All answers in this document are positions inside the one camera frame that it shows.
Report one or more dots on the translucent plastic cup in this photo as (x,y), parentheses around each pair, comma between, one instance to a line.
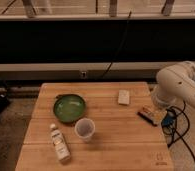
(85,129)

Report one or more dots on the blue device on floor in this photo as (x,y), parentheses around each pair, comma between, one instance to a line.
(169,119)

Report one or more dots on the white plastic bottle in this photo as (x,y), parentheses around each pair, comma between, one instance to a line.
(59,143)

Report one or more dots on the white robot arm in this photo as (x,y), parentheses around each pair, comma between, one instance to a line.
(175,81)

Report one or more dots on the white wall outlet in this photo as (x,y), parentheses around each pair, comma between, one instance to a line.
(83,74)

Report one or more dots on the green ceramic bowl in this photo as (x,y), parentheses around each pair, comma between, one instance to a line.
(69,108)

